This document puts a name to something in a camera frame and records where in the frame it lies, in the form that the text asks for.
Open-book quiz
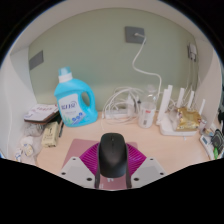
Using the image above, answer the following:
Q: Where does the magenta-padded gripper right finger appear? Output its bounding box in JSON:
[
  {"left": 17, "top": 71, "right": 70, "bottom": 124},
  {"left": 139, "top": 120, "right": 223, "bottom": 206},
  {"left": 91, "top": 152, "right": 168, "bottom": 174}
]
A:
[{"left": 125, "top": 143, "right": 167, "bottom": 190}]

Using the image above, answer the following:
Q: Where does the gold foil bag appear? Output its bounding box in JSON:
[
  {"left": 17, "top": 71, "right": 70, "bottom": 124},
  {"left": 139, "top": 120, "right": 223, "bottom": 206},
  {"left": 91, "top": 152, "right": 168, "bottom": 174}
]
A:
[{"left": 174, "top": 107, "right": 202, "bottom": 132}]

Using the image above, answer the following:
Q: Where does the pink printed mouse pad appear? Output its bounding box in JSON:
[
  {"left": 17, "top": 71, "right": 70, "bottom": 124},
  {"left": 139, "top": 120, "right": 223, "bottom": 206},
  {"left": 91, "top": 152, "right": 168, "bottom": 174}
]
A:
[{"left": 62, "top": 138, "right": 139, "bottom": 191}]

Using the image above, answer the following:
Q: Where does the white wall cable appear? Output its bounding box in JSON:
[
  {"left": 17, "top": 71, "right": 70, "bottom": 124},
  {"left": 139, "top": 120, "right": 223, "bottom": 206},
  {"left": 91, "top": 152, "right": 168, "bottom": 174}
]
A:
[{"left": 132, "top": 33, "right": 163, "bottom": 98}]

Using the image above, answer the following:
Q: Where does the white wall charger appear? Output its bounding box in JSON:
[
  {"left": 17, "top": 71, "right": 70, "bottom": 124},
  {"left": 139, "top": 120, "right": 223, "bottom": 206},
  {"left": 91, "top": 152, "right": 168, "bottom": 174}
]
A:
[{"left": 187, "top": 42, "right": 198, "bottom": 61}]

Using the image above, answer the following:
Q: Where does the grey blank wall plate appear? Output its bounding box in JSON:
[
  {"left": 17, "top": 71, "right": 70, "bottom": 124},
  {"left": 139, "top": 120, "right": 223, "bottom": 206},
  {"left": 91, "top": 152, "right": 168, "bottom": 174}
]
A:
[{"left": 28, "top": 50, "right": 45, "bottom": 71}]

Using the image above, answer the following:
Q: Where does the white desk hutch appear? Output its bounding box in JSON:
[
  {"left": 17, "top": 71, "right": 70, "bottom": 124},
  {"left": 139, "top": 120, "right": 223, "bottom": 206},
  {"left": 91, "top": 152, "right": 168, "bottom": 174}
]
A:
[{"left": 0, "top": 0, "right": 224, "bottom": 161}]

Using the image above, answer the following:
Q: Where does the white power strip with cables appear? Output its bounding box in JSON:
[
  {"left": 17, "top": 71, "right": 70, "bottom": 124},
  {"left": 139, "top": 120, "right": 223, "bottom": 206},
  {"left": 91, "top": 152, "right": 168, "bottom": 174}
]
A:
[{"left": 101, "top": 87, "right": 141, "bottom": 126}]

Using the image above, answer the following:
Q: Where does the grey wall socket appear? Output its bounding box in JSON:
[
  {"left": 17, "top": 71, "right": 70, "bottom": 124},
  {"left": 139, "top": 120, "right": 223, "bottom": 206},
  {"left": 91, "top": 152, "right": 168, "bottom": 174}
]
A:
[{"left": 124, "top": 26, "right": 146, "bottom": 44}]

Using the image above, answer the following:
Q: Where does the black computer mouse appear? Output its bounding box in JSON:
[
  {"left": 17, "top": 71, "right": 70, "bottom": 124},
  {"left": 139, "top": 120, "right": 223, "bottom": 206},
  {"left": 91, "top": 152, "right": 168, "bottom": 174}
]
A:
[{"left": 98, "top": 132, "right": 129, "bottom": 179}]

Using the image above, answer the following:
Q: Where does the blue detergent bottle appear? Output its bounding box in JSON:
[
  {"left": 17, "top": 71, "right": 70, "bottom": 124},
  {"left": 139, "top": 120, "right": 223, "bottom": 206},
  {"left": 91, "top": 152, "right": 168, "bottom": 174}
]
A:
[{"left": 53, "top": 66, "right": 99, "bottom": 128}]

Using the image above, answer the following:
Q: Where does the white and yellow packet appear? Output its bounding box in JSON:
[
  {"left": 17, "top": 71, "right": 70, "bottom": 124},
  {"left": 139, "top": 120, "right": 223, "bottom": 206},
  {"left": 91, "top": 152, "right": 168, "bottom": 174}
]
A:
[{"left": 13, "top": 148, "right": 24, "bottom": 163}]

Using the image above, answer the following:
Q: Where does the clear plastic bag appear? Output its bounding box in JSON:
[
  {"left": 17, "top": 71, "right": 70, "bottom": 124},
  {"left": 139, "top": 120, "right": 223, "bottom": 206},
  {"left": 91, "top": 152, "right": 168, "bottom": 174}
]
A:
[{"left": 19, "top": 123, "right": 46, "bottom": 158}]

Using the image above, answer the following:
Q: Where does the small beige box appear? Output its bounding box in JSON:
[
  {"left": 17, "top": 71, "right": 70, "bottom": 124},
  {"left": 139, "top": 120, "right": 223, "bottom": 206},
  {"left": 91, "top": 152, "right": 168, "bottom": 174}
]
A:
[{"left": 41, "top": 121, "right": 60, "bottom": 149}]

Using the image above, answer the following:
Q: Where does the white router with antennas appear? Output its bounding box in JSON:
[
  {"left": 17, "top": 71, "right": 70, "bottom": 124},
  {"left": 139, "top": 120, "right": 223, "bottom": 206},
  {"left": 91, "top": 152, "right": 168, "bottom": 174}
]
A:
[{"left": 156, "top": 84, "right": 207, "bottom": 137}]

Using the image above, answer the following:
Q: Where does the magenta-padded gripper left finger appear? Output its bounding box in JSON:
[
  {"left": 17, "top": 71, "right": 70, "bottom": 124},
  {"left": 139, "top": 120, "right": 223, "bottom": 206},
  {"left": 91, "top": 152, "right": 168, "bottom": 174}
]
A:
[{"left": 60, "top": 142, "right": 102, "bottom": 190}]

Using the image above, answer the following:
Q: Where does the clear plastic bottle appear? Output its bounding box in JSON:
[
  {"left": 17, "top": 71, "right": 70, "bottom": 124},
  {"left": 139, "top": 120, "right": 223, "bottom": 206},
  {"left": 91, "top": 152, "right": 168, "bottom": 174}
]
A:
[{"left": 137, "top": 84, "right": 158, "bottom": 129}]

